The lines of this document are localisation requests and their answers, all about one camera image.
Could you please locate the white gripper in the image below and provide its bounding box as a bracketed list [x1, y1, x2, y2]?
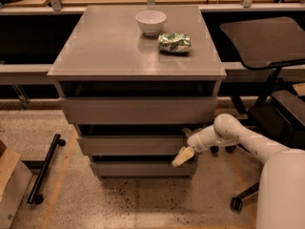
[172, 128, 212, 167]

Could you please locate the grey drawer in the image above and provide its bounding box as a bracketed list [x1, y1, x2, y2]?
[91, 161, 197, 177]
[77, 135, 187, 156]
[59, 96, 217, 124]

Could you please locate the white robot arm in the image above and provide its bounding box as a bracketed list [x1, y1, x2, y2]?
[173, 114, 305, 229]

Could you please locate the grey top drawer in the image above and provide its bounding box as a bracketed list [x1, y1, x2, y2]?
[59, 96, 217, 124]

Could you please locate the grey drawer cabinet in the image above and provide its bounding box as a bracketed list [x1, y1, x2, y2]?
[49, 6, 226, 165]

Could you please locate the grey bottom drawer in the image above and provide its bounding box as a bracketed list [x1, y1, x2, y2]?
[91, 161, 197, 177]

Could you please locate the black office chair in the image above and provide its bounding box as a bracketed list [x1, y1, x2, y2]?
[207, 16, 305, 213]

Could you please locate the green crumpled snack bag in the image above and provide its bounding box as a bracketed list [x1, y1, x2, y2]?
[158, 32, 192, 53]

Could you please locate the white bowl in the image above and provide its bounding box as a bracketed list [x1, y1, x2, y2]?
[135, 10, 167, 35]

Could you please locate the black wheeled base bar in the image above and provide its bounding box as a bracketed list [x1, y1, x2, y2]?
[23, 134, 66, 204]

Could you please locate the cardboard box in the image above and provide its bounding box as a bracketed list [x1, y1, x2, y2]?
[0, 141, 32, 229]

